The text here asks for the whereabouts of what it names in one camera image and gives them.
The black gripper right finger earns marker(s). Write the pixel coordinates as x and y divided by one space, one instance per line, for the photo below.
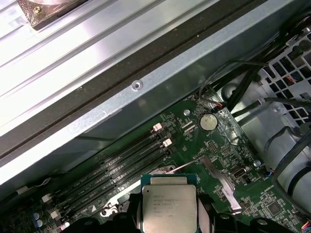
211 218

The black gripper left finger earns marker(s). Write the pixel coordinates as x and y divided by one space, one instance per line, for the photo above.
136 218

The metal socket cover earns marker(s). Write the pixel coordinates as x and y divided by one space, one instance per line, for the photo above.
227 189

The silver CPU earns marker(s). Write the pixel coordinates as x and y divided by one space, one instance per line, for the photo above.
168 208

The black RAM slot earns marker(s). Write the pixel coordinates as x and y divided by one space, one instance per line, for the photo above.
121 182
121 162
121 172
121 151

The internal USB port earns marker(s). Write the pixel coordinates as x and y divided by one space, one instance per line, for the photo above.
238 174

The green motherboard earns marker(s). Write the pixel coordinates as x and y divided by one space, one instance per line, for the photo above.
184 150

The silver coin cell battery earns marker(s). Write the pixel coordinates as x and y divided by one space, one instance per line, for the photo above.
208 122

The black PC case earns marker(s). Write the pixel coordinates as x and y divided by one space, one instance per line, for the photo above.
170 80

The metal drive cage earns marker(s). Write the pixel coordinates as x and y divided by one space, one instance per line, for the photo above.
297 46

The brown square base plate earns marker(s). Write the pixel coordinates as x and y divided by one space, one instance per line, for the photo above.
48 17

